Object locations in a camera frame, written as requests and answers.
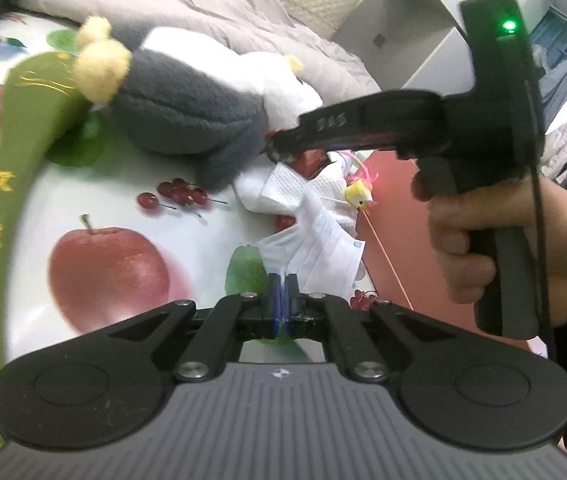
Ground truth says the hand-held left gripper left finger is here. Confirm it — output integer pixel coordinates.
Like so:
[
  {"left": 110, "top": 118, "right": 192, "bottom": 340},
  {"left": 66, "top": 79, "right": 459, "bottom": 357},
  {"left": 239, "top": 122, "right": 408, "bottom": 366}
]
[{"left": 102, "top": 273, "right": 283, "bottom": 382}]

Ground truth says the grey duvet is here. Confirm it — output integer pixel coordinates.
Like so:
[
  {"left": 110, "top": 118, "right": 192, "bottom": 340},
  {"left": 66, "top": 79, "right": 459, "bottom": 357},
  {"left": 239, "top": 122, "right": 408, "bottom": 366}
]
[{"left": 18, "top": 0, "right": 385, "bottom": 127}]

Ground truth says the yellow chick pink feather toy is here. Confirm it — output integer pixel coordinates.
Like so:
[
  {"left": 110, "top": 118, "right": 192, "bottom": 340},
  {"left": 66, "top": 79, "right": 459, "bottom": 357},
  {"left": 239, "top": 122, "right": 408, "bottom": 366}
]
[{"left": 332, "top": 151, "right": 382, "bottom": 214}]

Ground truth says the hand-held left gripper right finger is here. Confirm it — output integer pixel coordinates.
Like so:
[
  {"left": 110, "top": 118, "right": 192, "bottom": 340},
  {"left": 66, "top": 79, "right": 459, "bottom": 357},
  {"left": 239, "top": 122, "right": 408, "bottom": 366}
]
[{"left": 283, "top": 274, "right": 470, "bottom": 384}]

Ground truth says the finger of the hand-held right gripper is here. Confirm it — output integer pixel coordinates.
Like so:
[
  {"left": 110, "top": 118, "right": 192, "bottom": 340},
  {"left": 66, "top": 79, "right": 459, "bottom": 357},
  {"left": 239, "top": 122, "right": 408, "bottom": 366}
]
[{"left": 263, "top": 127, "right": 314, "bottom": 165}]

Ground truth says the white textured cloth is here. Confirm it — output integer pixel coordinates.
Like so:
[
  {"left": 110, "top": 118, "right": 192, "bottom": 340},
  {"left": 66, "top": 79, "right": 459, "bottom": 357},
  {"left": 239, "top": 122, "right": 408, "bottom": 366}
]
[{"left": 236, "top": 161, "right": 360, "bottom": 242}]

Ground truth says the blue curtain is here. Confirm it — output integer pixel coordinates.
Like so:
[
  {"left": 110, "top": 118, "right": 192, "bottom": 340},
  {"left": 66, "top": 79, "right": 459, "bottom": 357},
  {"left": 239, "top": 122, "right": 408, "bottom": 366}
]
[{"left": 531, "top": 7, "right": 567, "bottom": 122}]

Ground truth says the white blue face mask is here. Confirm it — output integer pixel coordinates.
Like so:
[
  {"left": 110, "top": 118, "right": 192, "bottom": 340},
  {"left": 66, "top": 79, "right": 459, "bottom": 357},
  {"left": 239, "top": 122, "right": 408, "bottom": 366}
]
[{"left": 256, "top": 192, "right": 367, "bottom": 306}]

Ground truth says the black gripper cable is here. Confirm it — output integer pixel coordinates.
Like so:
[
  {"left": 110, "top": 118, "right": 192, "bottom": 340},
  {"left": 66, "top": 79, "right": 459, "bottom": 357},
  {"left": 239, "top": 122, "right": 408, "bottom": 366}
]
[{"left": 526, "top": 75, "right": 560, "bottom": 362}]

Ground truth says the green embroidered massage stick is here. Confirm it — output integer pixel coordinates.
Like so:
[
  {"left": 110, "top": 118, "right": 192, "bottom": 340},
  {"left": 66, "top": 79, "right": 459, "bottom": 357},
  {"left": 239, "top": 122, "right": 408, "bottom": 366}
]
[{"left": 0, "top": 52, "right": 95, "bottom": 467}]

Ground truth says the grey white penguin plush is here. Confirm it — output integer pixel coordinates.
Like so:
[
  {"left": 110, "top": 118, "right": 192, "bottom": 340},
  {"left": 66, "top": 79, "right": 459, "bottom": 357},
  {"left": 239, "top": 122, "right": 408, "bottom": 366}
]
[{"left": 74, "top": 16, "right": 325, "bottom": 192}]

